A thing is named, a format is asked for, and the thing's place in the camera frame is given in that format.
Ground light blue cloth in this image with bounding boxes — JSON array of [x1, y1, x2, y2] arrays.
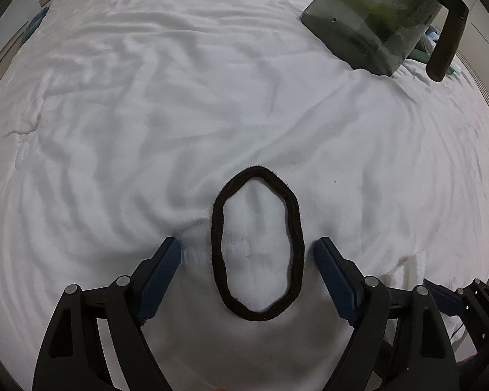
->
[[425, 26, 441, 44]]

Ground teal knitted cloth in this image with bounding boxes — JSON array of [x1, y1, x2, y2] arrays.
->
[[21, 5, 50, 44]]

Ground white cloth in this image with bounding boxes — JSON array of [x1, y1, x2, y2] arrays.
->
[[381, 251, 427, 290]]

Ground white bed sheet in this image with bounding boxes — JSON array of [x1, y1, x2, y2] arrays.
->
[[0, 0, 489, 390]]

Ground black hair band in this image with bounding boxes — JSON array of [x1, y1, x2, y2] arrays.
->
[[210, 165, 306, 322]]

